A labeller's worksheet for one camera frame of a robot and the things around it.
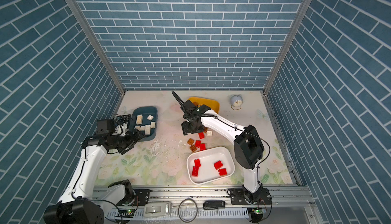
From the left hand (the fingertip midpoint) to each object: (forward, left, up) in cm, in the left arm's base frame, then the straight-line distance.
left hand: (143, 139), depth 79 cm
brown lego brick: (+5, -24, -13) cm, 28 cm away
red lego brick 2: (-8, -29, -14) cm, 33 cm away
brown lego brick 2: (+1, -26, -12) cm, 29 cm away
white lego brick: (+17, +1, -13) cm, 21 cm away
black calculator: (+21, +22, -13) cm, 33 cm away
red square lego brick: (+10, -31, -14) cm, 35 cm away
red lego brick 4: (+4, -29, -13) cm, 32 cm away
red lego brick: (-12, -27, -13) cm, 33 cm away
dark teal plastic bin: (+22, +8, -13) cm, 27 cm away
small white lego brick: (+23, +5, -13) cm, 27 cm away
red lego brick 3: (-9, -40, -12) cm, 43 cm away
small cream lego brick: (+11, -36, -13) cm, 40 cm away
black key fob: (-28, -35, -10) cm, 46 cm away
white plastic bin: (-9, -35, -13) cm, 39 cm away
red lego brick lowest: (+2, -32, -14) cm, 34 cm away
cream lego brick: (+13, +4, -12) cm, 18 cm away
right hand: (+6, -23, -3) cm, 24 cm away
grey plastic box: (-29, -11, -11) cm, 33 cm away
